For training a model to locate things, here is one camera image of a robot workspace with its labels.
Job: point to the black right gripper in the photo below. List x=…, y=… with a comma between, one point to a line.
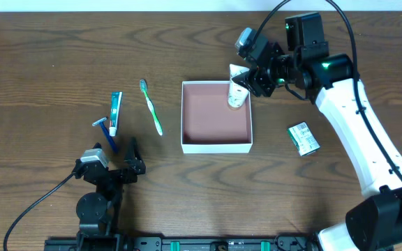
x=262, y=77

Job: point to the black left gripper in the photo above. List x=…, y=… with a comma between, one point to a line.
x=116, y=175

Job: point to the white lotion tube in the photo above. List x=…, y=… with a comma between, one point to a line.
x=236, y=94

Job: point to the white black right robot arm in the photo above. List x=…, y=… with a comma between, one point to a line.
x=332, y=84

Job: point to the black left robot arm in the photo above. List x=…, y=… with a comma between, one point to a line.
x=99, y=211

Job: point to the blue disposable razor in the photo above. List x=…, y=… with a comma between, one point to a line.
x=101, y=124

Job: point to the green white toothpaste tube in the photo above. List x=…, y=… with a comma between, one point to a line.
x=116, y=99

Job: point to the green white toothbrush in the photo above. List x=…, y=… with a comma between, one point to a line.
x=150, y=105

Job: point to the green white soap package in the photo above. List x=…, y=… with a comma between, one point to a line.
x=303, y=139

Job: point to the white box with pink interior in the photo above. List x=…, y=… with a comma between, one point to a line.
x=208, y=124

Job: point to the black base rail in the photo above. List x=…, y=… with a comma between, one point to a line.
x=155, y=243

